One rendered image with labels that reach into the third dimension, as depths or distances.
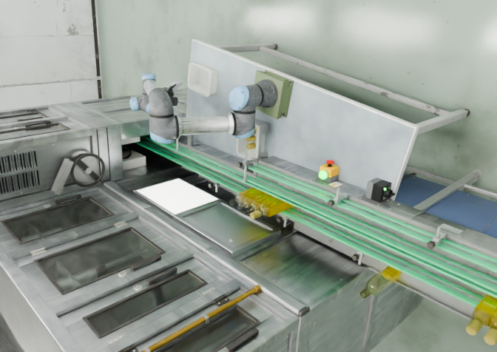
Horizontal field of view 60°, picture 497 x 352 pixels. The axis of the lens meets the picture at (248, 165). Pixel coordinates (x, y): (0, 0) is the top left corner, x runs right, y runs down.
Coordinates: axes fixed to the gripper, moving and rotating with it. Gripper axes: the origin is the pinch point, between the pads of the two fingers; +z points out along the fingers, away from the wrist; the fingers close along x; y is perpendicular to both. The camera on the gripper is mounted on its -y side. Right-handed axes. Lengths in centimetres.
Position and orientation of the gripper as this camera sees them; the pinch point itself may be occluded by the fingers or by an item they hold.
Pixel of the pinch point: (184, 92)
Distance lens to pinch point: 274.4
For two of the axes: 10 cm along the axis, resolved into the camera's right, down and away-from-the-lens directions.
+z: 7.3, -3.2, 6.1
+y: -6.9, -3.8, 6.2
